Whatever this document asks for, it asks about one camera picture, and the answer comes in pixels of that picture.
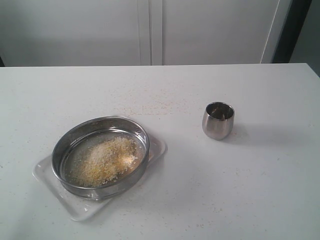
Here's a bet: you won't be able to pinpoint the stainless steel cup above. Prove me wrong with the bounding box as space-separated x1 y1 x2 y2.
202 101 235 141

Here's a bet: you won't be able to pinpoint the white cabinet doors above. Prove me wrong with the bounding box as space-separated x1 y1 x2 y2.
0 0 291 67

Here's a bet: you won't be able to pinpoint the round steel mesh sieve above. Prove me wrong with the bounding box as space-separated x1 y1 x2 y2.
51 116 150 201

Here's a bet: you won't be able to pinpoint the dark vertical post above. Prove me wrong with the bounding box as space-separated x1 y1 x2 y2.
272 0 312 64

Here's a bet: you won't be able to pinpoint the white rectangular plastic tray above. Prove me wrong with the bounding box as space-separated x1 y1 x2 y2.
32 128 167 221

